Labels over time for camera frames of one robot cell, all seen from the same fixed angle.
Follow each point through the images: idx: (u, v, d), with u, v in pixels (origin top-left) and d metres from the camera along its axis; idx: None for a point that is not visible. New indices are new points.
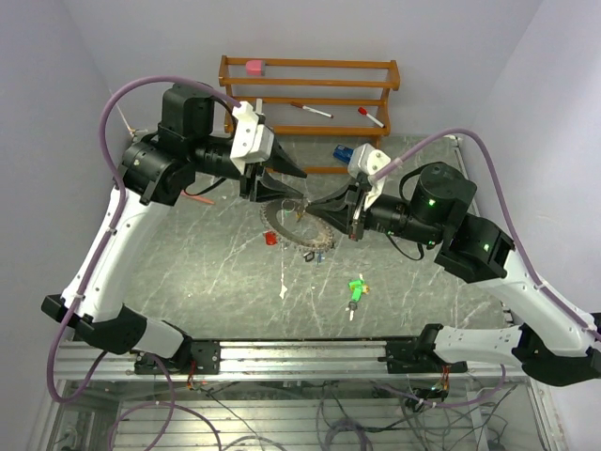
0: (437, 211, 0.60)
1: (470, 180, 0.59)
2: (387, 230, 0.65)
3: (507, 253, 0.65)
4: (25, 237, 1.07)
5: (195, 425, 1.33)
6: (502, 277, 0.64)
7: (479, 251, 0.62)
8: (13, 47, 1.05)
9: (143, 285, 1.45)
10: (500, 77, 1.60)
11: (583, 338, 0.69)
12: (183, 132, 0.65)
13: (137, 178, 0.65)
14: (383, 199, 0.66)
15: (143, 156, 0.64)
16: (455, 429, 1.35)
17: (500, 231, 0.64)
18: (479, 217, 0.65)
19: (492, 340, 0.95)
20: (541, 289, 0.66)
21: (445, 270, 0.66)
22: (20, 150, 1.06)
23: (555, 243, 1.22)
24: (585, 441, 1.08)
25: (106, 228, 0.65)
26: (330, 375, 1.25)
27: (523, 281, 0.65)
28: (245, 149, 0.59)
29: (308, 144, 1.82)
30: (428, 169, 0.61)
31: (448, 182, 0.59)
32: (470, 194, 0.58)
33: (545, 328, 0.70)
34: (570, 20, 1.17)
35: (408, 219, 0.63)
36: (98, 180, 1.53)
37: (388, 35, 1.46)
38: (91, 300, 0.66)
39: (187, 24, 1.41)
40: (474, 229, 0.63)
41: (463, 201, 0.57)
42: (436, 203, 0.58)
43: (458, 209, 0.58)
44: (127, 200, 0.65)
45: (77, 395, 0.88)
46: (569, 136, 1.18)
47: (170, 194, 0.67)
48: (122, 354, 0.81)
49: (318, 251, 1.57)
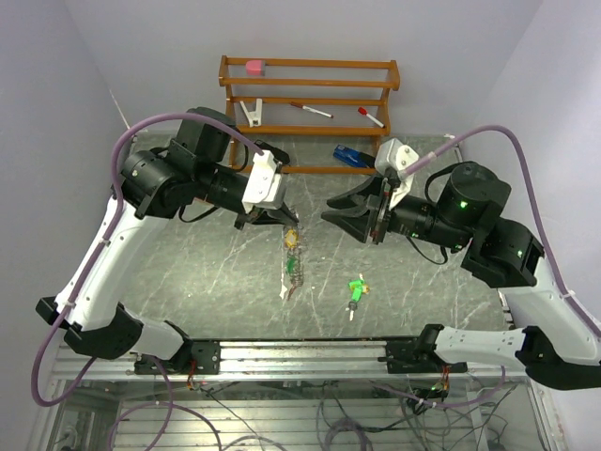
0: (470, 213, 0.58)
1: (502, 181, 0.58)
2: (413, 231, 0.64)
3: (536, 259, 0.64)
4: (23, 238, 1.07)
5: (195, 425, 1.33)
6: (531, 284, 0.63)
7: (513, 256, 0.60)
8: (13, 47, 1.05)
9: (143, 285, 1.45)
10: (500, 77, 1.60)
11: (599, 349, 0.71)
12: (194, 152, 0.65)
13: (135, 189, 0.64)
14: (408, 200, 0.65)
15: (142, 167, 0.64)
16: (455, 429, 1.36)
17: (532, 237, 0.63)
18: (508, 220, 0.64)
19: (495, 341, 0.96)
20: (564, 299, 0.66)
21: (471, 273, 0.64)
22: (18, 150, 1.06)
23: (554, 243, 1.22)
24: (584, 441, 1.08)
25: (100, 239, 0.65)
26: (330, 375, 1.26)
27: (550, 289, 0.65)
28: (259, 198, 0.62)
29: (308, 144, 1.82)
30: (460, 169, 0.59)
31: (480, 182, 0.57)
32: (505, 196, 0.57)
33: (563, 337, 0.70)
34: (571, 21, 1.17)
35: (435, 222, 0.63)
36: (97, 179, 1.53)
37: (388, 35, 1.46)
38: (82, 308, 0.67)
39: (186, 24, 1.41)
40: (503, 231, 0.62)
41: (498, 204, 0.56)
42: (467, 204, 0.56)
43: (492, 211, 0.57)
44: (123, 212, 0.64)
45: (67, 396, 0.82)
46: (569, 139, 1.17)
47: (164, 209, 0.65)
48: (115, 357, 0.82)
49: (326, 272, 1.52)
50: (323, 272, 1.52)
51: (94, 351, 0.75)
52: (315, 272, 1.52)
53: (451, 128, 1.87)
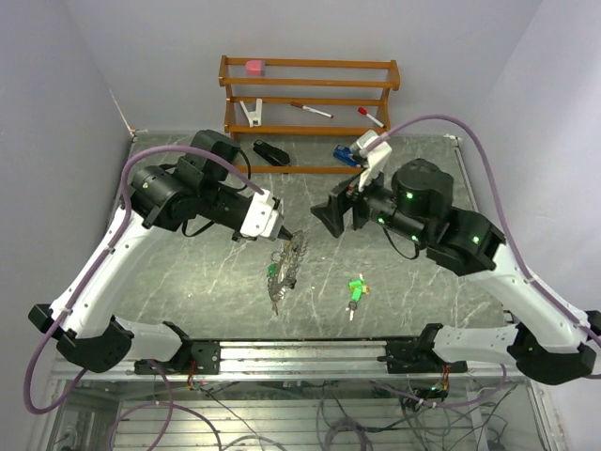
0: (417, 204, 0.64)
1: (445, 173, 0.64)
2: (377, 217, 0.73)
3: (498, 247, 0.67)
4: (24, 237, 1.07)
5: (195, 425, 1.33)
6: (490, 269, 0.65)
7: (468, 242, 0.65)
8: (14, 49, 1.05)
9: (143, 285, 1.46)
10: (500, 77, 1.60)
11: (575, 334, 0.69)
12: (202, 170, 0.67)
13: (146, 200, 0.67)
14: (381, 193, 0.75)
15: (154, 179, 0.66)
16: (455, 429, 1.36)
17: (490, 225, 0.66)
18: (468, 210, 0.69)
19: (489, 337, 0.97)
20: (531, 284, 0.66)
21: (436, 262, 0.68)
22: (17, 150, 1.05)
23: (554, 242, 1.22)
24: (584, 441, 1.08)
25: (105, 246, 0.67)
26: (330, 375, 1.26)
27: (512, 273, 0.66)
28: (256, 231, 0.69)
29: (308, 144, 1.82)
30: (407, 165, 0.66)
31: (424, 175, 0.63)
32: (446, 184, 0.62)
33: (539, 326, 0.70)
34: (572, 21, 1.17)
35: (395, 212, 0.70)
36: (97, 179, 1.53)
37: (388, 36, 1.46)
38: (78, 315, 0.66)
39: (186, 25, 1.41)
40: (463, 222, 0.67)
41: (439, 192, 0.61)
42: (412, 194, 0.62)
43: (437, 201, 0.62)
44: (130, 222, 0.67)
45: (67, 394, 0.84)
46: (570, 139, 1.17)
47: (173, 221, 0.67)
48: (101, 372, 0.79)
49: (326, 272, 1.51)
50: (324, 272, 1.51)
51: (83, 362, 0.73)
52: (315, 272, 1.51)
53: (451, 128, 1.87)
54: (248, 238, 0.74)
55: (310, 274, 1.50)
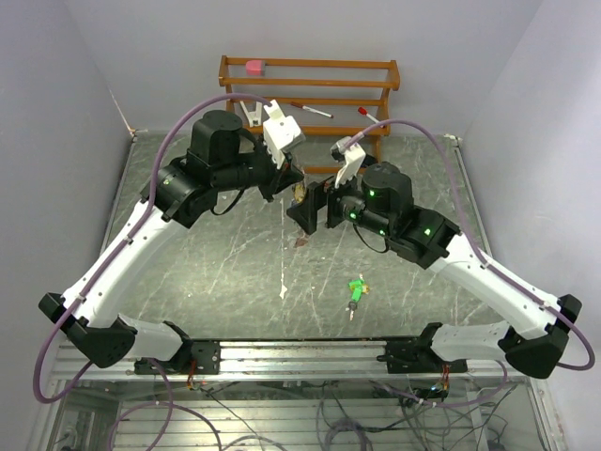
0: (380, 201, 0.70)
1: (404, 175, 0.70)
2: (349, 212, 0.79)
3: (450, 239, 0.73)
4: (23, 237, 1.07)
5: (195, 425, 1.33)
6: (444, 256, 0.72)
7: (422, 236, 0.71)
8: (14, 50, 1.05)
9: (143, 285, 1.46)
10: (501, 76, 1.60)
11: (540, 316, 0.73)
12: (208, 163, 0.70)
13: (164, 197, 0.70)
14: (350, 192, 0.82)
15: (173, 178, 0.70)
16: (455, 430, 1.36)
17: (444, 219, 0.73)
18: (429, 209, 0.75)
19: (483, 334, 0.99)
20: (486, 268, 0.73)
21: (397, 253, 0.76)
22: (16, 151, 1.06)
23: (554, 242, 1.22)
24: (584, 441, 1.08)
25: (124, 237, 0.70)
26: (329, 375, 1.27)
27: (468, 260, 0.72)
28: (292, 137, 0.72)
29: (308, 145, 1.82)
30: (371, 167, 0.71)
31: (386, 175, 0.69)
32: (404, 184, 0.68)
33: (507, 311, 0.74)
34: (573, 21, 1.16)
35: (364, 209, 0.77)
36: (96, 178, 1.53)
37: (388, 36, 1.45)
38: (91, 303, 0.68)
39: (186, 24, 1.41)
40: (423, 218, 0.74)
41: (396, 190, 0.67)
42: (374, 193, 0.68)
43: (394, 198, 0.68)
44: (150, 214, 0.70)
45: (65, 393, 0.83)
46: (571, 140, 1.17)
47: (190, 216, 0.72)
48: (104, 366, 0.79)
49: (326, 272, 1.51)
50: (324, 272, 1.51)
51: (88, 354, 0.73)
52: (315, 272, 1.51)
53: (450, 128, 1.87)
54: (274, 185, 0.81)
55: (310, 274, 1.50)
